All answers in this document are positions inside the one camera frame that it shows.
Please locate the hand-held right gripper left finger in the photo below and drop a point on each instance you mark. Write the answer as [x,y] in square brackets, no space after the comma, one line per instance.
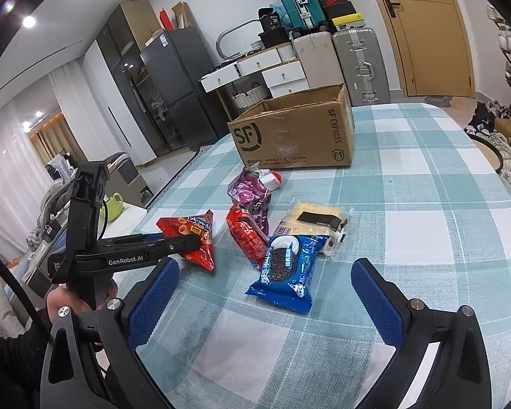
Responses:
[153,302]

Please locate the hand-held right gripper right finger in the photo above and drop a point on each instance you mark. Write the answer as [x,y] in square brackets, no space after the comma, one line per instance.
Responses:
[379,302]

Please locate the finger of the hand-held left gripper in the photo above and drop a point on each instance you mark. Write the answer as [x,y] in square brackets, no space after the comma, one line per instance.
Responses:
[183,246]
[152,236]

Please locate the red triangular snack packet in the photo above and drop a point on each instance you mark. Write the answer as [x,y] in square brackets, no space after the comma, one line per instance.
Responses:
[191,238]

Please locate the long red snack packet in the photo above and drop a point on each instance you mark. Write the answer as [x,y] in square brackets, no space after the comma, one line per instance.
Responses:
[247,240]

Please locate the purple snack packet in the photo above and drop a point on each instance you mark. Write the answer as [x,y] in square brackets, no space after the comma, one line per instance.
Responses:
[249,194]

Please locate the blue cookie packet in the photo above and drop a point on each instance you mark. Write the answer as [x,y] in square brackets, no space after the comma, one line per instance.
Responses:
[287,272]

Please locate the beige cracker packet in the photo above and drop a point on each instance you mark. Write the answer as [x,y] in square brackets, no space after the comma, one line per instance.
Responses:
[315,221]

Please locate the white red snack packet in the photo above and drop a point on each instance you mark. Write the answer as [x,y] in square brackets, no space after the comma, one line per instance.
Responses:
[271,179]

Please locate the large printed cardboard box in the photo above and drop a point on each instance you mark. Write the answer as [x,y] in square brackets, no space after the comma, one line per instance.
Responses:
[289,136]

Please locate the person's left forearm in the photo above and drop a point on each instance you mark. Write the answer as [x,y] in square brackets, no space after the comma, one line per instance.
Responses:
[8,370]

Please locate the person's left hand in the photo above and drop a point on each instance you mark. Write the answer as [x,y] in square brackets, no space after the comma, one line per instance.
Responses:
[79,305]

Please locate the white side table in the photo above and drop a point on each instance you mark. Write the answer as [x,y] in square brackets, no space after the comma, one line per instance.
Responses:
[127,221]

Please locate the green watering can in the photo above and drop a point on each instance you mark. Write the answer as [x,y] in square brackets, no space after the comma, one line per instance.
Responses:
[113,206]

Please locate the pile of clothes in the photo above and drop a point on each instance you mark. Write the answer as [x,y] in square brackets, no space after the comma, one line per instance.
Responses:
[47,213]

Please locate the dark grey bin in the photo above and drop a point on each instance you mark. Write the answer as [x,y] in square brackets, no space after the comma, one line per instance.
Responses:
[127,174]

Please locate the white sheer curtain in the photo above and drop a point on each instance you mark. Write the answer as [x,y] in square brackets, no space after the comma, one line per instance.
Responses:
[8,179]

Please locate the white wardrobe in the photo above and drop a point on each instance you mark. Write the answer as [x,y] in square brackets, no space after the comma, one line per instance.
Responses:
[104,106]

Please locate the dark grey refrigerator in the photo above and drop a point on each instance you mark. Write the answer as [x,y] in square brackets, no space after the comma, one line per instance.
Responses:
[174,93]

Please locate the dark glass cabinet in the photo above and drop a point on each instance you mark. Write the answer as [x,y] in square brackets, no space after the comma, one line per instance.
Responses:
[123,93]

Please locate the woven laundry basket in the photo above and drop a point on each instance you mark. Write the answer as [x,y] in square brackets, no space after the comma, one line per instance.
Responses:
[249,97]

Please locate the round beige stool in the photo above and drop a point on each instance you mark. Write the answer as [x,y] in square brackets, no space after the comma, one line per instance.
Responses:
[489,144]

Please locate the pile of sneakers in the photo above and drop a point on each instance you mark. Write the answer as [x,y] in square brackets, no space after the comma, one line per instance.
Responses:
[506,153]

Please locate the small cardboard box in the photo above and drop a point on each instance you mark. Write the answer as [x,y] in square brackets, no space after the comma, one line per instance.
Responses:
[154,38]

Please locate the white dresser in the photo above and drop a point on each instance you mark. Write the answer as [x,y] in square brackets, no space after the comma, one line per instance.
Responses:
[285,74]

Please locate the oval mirror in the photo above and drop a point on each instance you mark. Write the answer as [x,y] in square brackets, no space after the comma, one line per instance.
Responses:
[236,38]

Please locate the red paper bag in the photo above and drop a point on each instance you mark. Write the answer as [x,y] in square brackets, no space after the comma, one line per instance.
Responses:
[166,20]

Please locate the flat brown cardboard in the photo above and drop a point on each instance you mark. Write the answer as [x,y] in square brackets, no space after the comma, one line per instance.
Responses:
[182,16]

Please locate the beige suitcase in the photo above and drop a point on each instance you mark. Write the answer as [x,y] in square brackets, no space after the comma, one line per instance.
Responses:
[319,59]

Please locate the silver suitcase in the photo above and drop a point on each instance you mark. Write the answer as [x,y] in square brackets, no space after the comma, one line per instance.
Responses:
[360,64]

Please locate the black printed box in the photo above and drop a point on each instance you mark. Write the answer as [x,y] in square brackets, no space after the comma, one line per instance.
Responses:
[269,20]

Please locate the ceiling spotlight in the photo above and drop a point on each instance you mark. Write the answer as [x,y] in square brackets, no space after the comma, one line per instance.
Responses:
[29,21]

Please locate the blue plastic bag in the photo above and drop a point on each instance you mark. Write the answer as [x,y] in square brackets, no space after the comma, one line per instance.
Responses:
[281,15]

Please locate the yellow wooden door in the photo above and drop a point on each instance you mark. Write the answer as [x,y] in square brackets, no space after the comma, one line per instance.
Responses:
[430,30]

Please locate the yellow black shoe box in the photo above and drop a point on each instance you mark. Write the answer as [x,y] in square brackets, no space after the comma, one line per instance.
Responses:
[349,21]

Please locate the red black shoe box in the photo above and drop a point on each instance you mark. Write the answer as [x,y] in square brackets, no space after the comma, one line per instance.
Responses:
[334,1]

